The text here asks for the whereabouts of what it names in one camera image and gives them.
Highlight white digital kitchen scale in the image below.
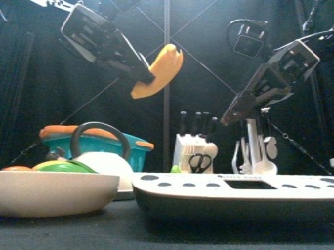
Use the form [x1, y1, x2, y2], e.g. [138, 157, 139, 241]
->
[131, 172, 334, 224]

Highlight yellow toy banana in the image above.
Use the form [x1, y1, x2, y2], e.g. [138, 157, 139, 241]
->
[130, 43, 186, 100]

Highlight orange toy fruit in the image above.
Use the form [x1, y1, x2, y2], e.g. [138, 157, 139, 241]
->
[0, 165, 34, 173]

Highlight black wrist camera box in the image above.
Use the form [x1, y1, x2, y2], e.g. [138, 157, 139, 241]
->
[226, 18, 269, 59]

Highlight white kettle grey handle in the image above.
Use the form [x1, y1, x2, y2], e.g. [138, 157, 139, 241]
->
[46, 121, 137, 201]

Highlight white bowl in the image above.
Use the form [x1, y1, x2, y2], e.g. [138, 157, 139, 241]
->
[0, 170, 122, 219]

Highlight teal basket orange rim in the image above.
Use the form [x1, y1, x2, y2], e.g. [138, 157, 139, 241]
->
[38, 124, 157, 173]

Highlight white toy ladle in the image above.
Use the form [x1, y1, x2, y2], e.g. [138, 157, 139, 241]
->
[253, 135, 280, 176]

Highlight white knife block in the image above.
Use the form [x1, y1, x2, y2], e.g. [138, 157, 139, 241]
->
[173, 132, 218, 174]

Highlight white utensil stand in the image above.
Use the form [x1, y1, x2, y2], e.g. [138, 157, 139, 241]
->
[246, 117, 264, 174]

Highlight grey vertical frame pole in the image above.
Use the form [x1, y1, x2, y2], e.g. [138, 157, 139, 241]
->
[162, 0, 173, 172]

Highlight black handled toy scissors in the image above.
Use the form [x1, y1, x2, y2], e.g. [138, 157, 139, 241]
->
[189, 153, 214, 174]

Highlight white toy spatula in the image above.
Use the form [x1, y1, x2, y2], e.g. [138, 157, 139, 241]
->
[262, 135, 280, 161]

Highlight green toy vegetable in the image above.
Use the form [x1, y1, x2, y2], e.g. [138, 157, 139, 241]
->
[32, 160, 99, 174]

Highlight black handled toy knife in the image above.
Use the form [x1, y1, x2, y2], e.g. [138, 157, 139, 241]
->
[178, 110, 190, 135]
[207, 116, 221, 145]
[193, 111, 211, 136]

